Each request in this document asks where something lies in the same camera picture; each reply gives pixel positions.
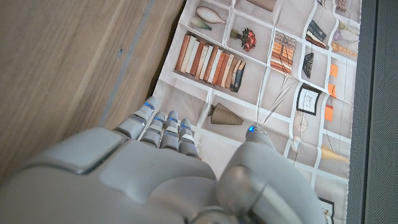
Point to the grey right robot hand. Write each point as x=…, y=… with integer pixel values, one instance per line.
x=140, y=186

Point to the grey tape outline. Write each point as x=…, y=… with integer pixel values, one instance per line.
x=126, y=62

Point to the printed bookshelf backdrop cloth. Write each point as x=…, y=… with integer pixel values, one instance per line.
x=248, y=102

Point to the grey perforated panel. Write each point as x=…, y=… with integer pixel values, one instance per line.
x=376, y=109

